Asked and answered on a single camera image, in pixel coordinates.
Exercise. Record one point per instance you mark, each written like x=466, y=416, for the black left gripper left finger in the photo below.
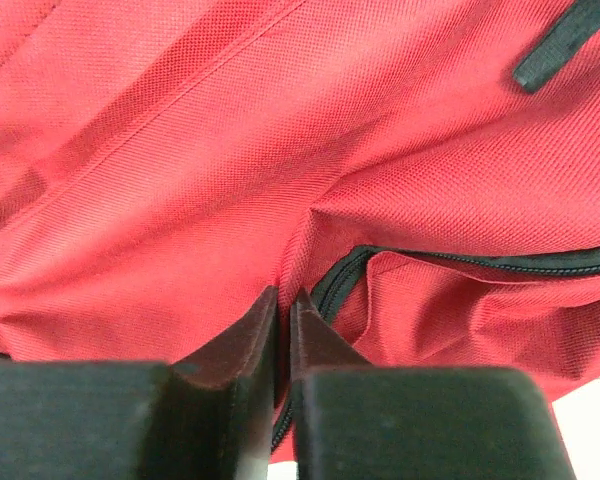
x=207, y=416

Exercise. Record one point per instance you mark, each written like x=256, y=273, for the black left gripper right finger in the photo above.
x=355, y=420

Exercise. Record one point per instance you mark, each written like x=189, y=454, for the red student backpack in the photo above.
x=430, y=170

